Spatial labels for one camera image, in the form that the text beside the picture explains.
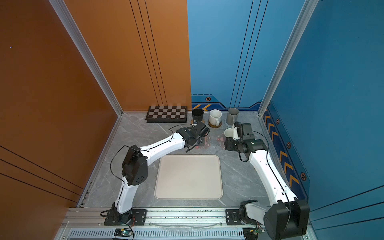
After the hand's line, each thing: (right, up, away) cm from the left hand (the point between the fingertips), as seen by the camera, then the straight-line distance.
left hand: (201, 138), depth 90 cm
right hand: (+15, -1, -9) cm, 17 cm away
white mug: (+10, +14, +16) cm, 24 cm away
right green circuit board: (+26, -41, -21) cm, 53 cm away
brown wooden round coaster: (+10, +8, +14) cm, 19 cm away
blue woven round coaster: (+21, +8, +22) cm, 31 cm away
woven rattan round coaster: (-6, +11, +25) cm, 28 cm away
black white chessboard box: (-26, +17, +25) cm, 40 cm away
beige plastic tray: (-7, -21, -6) cm, 23 cm away
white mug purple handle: (+20, +3, +12) cm, 23 cm away
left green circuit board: (-38, -43, -19) cm, 61 cm away
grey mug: (+22, +15, +14) cm, 30 cm away
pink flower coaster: (+14, -1, +14) cm, 20 cm away
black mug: (-2, +16, +16) cm, 23 cm away
